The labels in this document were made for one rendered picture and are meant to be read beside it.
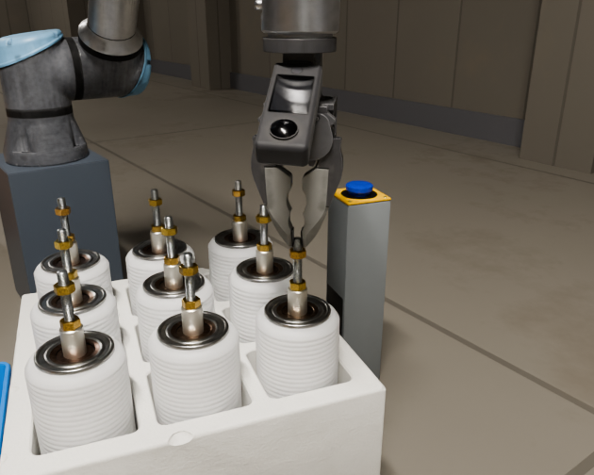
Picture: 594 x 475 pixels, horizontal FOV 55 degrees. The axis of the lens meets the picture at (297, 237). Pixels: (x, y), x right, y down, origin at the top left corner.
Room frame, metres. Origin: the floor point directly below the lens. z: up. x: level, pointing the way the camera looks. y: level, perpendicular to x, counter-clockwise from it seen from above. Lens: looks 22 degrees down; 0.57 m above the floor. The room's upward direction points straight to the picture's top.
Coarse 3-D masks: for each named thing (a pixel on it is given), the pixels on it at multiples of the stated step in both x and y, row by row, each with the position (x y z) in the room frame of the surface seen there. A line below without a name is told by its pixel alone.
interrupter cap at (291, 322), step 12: (276, 300) 0.60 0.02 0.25; (312, 300) 0.59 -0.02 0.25; (264, 312) 0.57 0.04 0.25; (276, 312) 0.57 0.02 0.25; (312, 312) 0.57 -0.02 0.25; (324, 312) 0.57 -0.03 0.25; (276, 324) 0.54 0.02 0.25; (288, 324) 0.54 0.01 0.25; (300, 324) 0.54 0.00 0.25; (312, 324) 0.54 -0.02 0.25
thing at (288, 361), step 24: (336, 312) 0.58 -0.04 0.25; (264, 336) 0.54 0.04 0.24; (288, 336) 0.53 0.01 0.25; (312, 336) 0.53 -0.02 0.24; (336, 336) 0.55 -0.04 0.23; (264, 360) 0.54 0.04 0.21; (288, 360) 0.53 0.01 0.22; (312, 360) 0.53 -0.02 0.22; (336, 360) 0.56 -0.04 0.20; (264, 384) 0.54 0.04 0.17; (288, 384) 0.53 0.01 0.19; (312, 384) 0.53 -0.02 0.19; (336, 384) 0.56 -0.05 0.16
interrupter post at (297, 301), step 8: (288, 288) 0.57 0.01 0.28; (288, 296) 0.57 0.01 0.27; (296, 296) 0.56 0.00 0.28; (304, 296) 0.56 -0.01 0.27; (288, 304) 0.57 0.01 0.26; (296, 304) 0.56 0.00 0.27; (304, 304) 0.56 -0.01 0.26; (288, 312) 0.57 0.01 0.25; (296, 312) 0.56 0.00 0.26; (304, 312) 0.56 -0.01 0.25
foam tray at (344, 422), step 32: (128, 288) 0.78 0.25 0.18; (128, 320) 0.68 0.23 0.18; (32, 352) 0.60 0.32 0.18; (128, 352) 0.60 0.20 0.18; (352, 352) 0.60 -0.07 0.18; (256, 384) 0.54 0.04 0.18; (352, 384) 0.54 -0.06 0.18; (32, 416) 0.48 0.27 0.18; (224, 416) 0.48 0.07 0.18; (256, 416) 0.48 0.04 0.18; (288, 416) 0.49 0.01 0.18; (320, 416) 0.50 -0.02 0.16; (352, 416) 0.51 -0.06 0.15; (32, 448) 0.44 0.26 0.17; (96, 448) 0.43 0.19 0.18; (128, 448) 0.43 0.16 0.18; (160, 448) 0.44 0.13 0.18; (192, 448) 0.45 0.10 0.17; (224, 448) 0.46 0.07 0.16; (256, 448) 0.47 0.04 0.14; (288, 448) 0.49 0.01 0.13; (320, 448) 0.50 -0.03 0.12; (352, 448) 0.51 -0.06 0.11
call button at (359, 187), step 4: (348, 184) 0.81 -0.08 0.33; (352, 184) 0.81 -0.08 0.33; (356, 184) 0.81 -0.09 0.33; (360, 184) 0.81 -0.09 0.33; (364, 184) 0.81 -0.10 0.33; (368, 184) 0.81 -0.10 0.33; (348, 188) 0.80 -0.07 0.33; (352, 188) 0.80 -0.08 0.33; (356, 188) 0.80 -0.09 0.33; (360, 188) 0.80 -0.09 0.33; (364, 188) 0.80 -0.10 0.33; (368, 188) 0.80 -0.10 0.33; (372, 188) 0.81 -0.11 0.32; (348, 192) 0.81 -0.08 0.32; (352, 192) 0.80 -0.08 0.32; (356, 192) 0.80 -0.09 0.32; (360, 192) 0.80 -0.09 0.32; (364, 192) 0.80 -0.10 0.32; (368, 192) 0.80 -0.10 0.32; (356, 196) 0.80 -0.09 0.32; (360, 196) 0.80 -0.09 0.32
